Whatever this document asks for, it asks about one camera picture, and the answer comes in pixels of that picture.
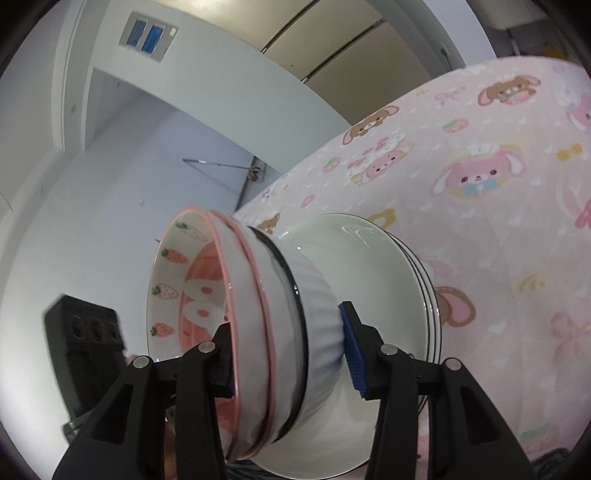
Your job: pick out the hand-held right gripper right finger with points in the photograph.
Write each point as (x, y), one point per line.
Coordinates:
(355, 360)

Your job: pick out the gold refrigerator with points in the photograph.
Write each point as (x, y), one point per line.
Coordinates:
(351, 60)

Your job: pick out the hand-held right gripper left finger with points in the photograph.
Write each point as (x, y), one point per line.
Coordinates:
(226, 369)

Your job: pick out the white ribbed bowl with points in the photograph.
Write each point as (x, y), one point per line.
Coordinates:
(314, 323)

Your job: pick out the grey wall electrical panel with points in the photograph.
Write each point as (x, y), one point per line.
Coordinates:
(147, 36)

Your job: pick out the low wall socket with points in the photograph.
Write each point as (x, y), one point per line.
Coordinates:
(444, 50)

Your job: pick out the pink cartoon print tablecloth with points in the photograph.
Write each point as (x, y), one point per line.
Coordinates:
(485, 230)

